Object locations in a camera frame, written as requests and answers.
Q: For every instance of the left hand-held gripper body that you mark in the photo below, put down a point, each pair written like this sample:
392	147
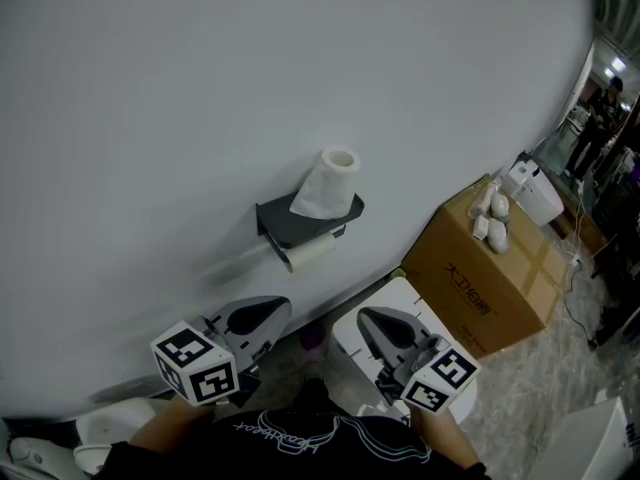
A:
200	368

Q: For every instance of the white smart toilet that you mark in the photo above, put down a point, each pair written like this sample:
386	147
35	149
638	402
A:
350	363

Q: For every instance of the small white carton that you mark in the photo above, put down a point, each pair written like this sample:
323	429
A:
481	227

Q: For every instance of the white cabinet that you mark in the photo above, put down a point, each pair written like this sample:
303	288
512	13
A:
590	443

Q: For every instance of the person's black trouser leg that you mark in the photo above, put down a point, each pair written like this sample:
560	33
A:
316	395

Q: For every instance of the purple floor object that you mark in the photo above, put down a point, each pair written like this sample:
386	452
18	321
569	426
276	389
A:
312	337

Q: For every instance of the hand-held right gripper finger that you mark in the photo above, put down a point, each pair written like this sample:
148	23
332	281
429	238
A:
377	345
420	330

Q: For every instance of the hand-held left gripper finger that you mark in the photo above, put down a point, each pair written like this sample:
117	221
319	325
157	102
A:
275	328
220	318

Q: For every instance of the white toilet with open seat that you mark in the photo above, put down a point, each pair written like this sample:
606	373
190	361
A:
115	423

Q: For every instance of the white grey pouch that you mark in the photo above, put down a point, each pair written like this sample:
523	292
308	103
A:
497	235
500	206

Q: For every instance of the black equipment rack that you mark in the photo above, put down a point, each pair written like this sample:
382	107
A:
620	243

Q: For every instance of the person's black printed shirt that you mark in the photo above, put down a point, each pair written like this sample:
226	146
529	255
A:
300	453

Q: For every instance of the white toilet paper roll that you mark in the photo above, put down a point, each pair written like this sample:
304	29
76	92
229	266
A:
330	188

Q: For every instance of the brown cardboard box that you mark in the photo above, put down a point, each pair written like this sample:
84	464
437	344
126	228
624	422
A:
480	293

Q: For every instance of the white power strip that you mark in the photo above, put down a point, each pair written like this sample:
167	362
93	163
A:
575	262

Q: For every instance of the plastic wrapped white tube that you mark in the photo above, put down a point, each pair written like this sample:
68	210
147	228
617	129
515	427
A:
484	199

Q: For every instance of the person's right forearm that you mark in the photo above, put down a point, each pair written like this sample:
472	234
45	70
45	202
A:
445	438

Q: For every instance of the hung white paper roll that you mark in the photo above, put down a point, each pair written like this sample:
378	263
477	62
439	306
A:
310	254

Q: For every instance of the person's left forearm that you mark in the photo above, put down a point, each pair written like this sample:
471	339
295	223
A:
165	425

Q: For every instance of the black wall shelf holder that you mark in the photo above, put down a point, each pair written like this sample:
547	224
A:
280	223

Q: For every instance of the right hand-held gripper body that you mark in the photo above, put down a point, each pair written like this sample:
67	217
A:
440	378

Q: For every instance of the white appliance on box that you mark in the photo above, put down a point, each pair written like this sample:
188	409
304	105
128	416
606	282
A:
535	193

